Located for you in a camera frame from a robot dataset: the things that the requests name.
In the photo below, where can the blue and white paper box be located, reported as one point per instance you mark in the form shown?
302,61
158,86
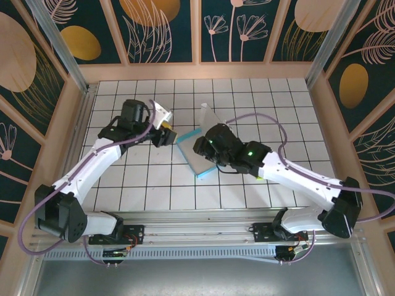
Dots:
192,154

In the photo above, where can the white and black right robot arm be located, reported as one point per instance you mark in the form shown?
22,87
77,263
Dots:
296,175

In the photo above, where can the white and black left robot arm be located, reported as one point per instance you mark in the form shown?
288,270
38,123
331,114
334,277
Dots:
89,169

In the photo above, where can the small black circuit board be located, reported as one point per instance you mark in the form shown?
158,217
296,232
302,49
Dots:
290,251
114,254

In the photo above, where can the grey metal sheet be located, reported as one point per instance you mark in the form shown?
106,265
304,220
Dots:
197,279

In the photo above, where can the aluminium corner post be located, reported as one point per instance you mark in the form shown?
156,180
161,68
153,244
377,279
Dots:
66,55
330,43

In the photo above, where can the aluminium rail frame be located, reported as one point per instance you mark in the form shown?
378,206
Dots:
200,228

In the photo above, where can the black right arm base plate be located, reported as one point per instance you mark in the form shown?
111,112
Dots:
262,232

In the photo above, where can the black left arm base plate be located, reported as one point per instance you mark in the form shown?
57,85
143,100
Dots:
137,234

